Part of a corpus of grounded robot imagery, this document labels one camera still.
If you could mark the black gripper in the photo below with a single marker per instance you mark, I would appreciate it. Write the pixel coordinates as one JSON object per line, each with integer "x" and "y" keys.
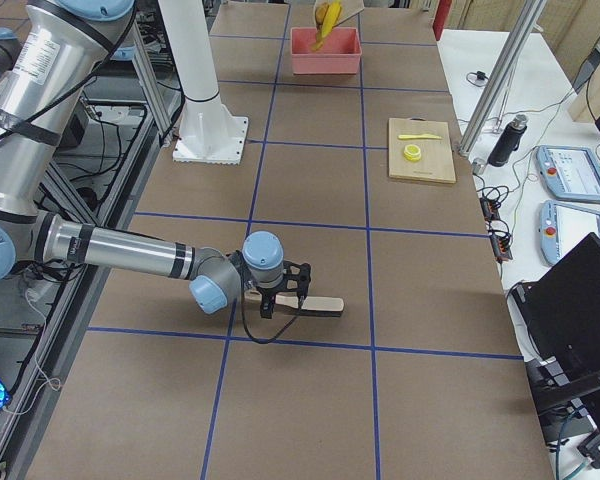
{"x": 266, "y": 293}

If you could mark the beige brush black bristles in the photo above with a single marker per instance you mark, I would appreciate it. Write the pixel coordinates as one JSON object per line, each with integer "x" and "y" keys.
{"x": 313, "y": 306}

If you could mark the tan toy ginger root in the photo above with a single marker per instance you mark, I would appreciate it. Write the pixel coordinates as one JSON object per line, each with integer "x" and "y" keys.
{"x": 318, "y": 42}

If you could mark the brown toy potato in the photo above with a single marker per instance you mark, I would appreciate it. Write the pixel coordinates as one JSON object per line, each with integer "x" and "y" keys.
{"x": 320, "y": 11}

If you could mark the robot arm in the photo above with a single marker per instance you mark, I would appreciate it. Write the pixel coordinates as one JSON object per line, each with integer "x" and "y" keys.
{"x": 42, "y": 217}

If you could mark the pink plastic bin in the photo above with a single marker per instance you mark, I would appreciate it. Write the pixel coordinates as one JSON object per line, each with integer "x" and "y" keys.
{"x": 340, "y": 54}

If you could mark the yellow plastic knife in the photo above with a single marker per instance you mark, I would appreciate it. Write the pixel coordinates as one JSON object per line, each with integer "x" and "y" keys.
{"x": 424, "y": 136}

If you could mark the bamboo cutting board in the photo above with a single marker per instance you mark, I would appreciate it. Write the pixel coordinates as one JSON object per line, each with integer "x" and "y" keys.
{"x": 436, "y": 164}

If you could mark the black power strip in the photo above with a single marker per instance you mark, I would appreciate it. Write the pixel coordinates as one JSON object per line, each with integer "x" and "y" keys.
{"x": 498, "y": 230}

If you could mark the black water bottle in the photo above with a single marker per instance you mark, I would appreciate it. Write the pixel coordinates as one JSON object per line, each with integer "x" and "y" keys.
{"x": 508, "y": 141}

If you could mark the lower teach pendant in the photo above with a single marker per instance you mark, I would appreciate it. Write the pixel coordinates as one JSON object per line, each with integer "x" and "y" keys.
{"x": 563, "y": 226}

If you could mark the teach pendant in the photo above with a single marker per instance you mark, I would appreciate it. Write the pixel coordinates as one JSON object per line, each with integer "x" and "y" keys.
{"x": 570, "y": 173}
{"x": 563, "y": 226}

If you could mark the black monitor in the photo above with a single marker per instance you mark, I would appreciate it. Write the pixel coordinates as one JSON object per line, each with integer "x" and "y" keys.
{"x": 562, "y": 315}

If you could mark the upper teach pendant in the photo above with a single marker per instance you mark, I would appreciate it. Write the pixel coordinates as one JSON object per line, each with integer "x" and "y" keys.
{"x": 570, "y": 173}

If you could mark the aluminium frame post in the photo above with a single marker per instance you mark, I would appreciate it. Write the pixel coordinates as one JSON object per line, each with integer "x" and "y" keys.
{"x": 507, "y": 59}

